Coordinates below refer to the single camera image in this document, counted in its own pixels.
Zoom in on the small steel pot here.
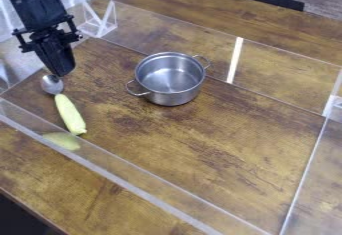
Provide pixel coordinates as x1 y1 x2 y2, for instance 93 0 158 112
126 52 211 106

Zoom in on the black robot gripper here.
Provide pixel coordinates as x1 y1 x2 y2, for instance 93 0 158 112
10 0 81 77

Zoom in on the green handled metal spoon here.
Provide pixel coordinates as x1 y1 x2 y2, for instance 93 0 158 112
40 74 87 135

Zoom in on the clear acrylic enclosure panel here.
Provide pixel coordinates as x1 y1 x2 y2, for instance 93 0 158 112
0 98 272 235

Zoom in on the clear acrylic bracket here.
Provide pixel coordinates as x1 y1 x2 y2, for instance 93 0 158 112
78 1 118 38

